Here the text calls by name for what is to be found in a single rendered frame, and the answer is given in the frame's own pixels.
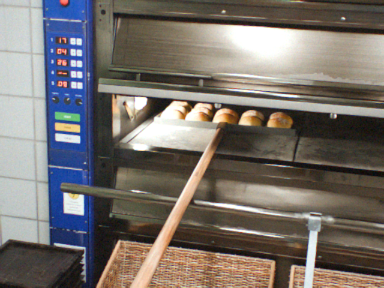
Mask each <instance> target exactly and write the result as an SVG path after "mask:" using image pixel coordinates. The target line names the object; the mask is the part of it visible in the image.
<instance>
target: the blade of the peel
mask: <svg viewBox="0 0 384 288"><path fill-rule="evenodd" d="M195 106H196V105H191V107H192V109H194V107H195ZM215 108H216V109H217V112H218V111H219V110H220V109H224V108H230V107H220V108H218V107H215ZM230 109H233V110H235V111H236V113H237V114H238V115H239V121H240V119H241V116H242V115H243V114H244V113H245V112H247V111H249V110H253V109H239V108H230ZM165 110H166V109H165ZM165 110H163V112H165ZM256 111H259V112H260V113H262V114H263V115H264V117H265V124H266V122H267V119H268V117H269V116H271V115H272V114H275V113H284V112H277V111H268V110H256ZM163 112H161V113H159V114H158V115H157V116H156V117H154V124H157V125H172V126H179V127H193V128H207V129H216V128H217V125H218V124H219V123H217V122H213V121H212V120H211V121H210V122H209V121H195V120H187V119H173V118H162V117H161V116H162V114H163ZM285 114H287V115H288V116H290V118H292V121H293V125H292V129H289V128H275V127H265V124H264V127H261V126H253V125H239V121H238V124H228V128H227V130H229V131H243V132H251V133H265V134H272V135H279V136H294V137H295V131H296V117H297V113H285Z"/></svg>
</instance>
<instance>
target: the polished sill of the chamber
mask: <svg viewBox="0 0 384 288"><path fill-rule="evenodd" d="M203 153H204V152H202V151H191V150H184V149H173V148H162V147H155V146H144V145H138V144H132V143H121V142H119V143H117V144H116V145H115V146H114V147H113V158H120V159H126V160H137V161H147V162H154V163H164V164H175V165H181V166H192V167H196V166H197V165H198V163H199V161H200V159H201V157H202V155H203ZM207 169H214V170H225V171H231V172H242V173H252V174H258V175H269V176H280V177H284V178H292V179H302V180H308V181H319V182H330V183H336V184H347V185H357V186H364V187H369V188H380V189H384V172H383V171H376V170H365V169H354V168H347V167H336V166H330V165H324V164H313V163H301V162H295V161H284V160H272V159H265V158H254V157H243V156H236V155H231V154H220V153H214V154H213V156H212V158H211V160H210V162H209V164H208V167H207Z"/></svg>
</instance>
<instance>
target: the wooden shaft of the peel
mask: <svg viewBox="0 0 384 288"><path fill-rule="evenodd" d="M223 134H224V130H223V129H222V128H218V129H217V130H216V131H215V134H214V135H213V137H212V139H211V141H210V143H209V145H208V147H207V149H206V151H205V152H204V153H203V155H202V157H201V159H200V161H199V163H198V165H197V166H196V169H195V171H194V172H193V173H192V175H191V177H190V179H189V181H188V183H187V184H186V186H185V188H184V191H182V193H181V195H180V197H179V199H178V201H177V203H176V205H175V207H174V208H173V210H172V211H171V213H170V215H169V217H168V219H167V221H166V223H165V225H164V227H163V228H162V230H161V231H160V233H159V235H158V237H157V239H156V240H155V243H154V245H153V246H152V248H151V249H150V251H149V253H148V255H147V257H146V259H145V261H144V263H143V265H142V267H140V269H139V271H138V273H137V275H136V277H135V279H134V281H133V283H132V284H131V286H130V288H147V286H148V284H149V282H150V280H151V278H152V277H153V275H154V273H155V270H156V268H157V266H158V264H159V262H160V260H161V258H162V257H163V255H164V252H165V250H166V248H167V246H168V244H169V242H170V240H171V238H172V237H173V235H174V233H175V230H176V228H177V226H178V224H179V222H180V220H181V218H182V216H183V215H184V213H185V210H186V208H187V206H188V204H189V202H190V200H191V198H192V196H193V194H194V193H195V191H196V188H197V186H198V184H199V182H200V180H201V178H202V176H203V174H204V172H205V171H206V169H207V167H208V164H209V162H210V160H211V158H212V156H213V154H214V152H215V150H216V149H217V147H218V144H219V142H220V140H221V138H222V136H223Z"/></svg>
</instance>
